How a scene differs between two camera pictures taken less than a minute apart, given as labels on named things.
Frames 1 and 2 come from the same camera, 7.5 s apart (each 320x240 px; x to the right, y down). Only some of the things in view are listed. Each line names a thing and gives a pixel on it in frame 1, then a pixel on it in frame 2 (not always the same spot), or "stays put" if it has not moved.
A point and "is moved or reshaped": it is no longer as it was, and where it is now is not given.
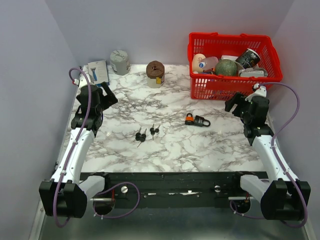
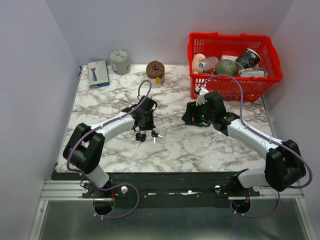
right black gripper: x=237 y=99 -> x=191 y=110
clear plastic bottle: x=208 y=63 stays put
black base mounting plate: x=172 y=189 stays put
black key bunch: x=152 y=130 is moved or reshaped
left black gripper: x=109 y=99 -> x=151 y=126
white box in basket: x=253 y=72 stays put
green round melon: x=225 y=67 stays put
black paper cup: x=249 y=58 stays put
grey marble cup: x=119 y=62 stays put
